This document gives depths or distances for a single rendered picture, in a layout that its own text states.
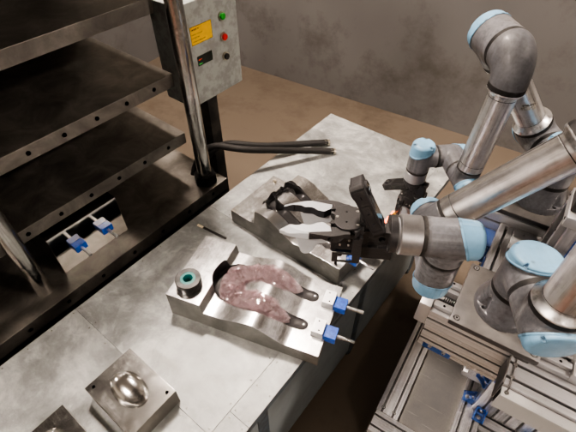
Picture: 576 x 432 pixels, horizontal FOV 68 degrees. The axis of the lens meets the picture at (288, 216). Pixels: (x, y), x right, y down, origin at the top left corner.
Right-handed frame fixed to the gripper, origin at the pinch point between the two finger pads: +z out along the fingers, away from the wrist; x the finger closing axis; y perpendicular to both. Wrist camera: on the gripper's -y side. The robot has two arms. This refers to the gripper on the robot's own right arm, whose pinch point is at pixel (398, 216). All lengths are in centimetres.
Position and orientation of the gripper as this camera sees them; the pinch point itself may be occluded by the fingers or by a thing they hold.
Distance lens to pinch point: 169.3
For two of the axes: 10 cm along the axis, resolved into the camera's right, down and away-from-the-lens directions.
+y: 7.9, 4.4, -4.3
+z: 0.0, 7.0, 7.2
